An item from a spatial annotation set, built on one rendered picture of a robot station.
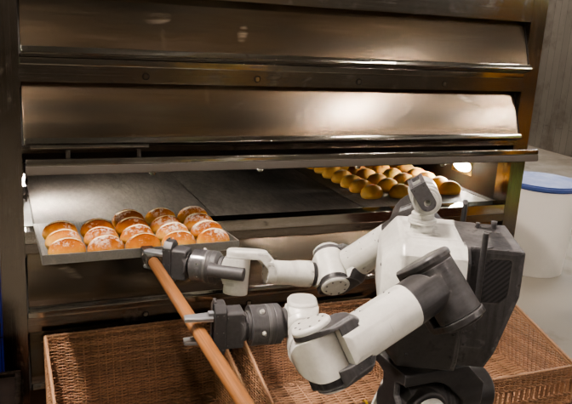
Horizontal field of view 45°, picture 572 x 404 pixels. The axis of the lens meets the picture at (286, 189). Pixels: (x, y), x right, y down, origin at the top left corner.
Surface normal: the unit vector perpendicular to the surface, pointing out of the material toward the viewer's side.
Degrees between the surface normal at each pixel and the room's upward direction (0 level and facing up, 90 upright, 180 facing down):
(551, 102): 90
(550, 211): 94
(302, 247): 70
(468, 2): 90
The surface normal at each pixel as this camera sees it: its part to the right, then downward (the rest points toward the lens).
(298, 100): 0.38, -0.10
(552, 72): -0.93, 0.04
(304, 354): -0.63, 0.35
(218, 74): 0.38, 0.25
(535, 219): -0.40, 0.26
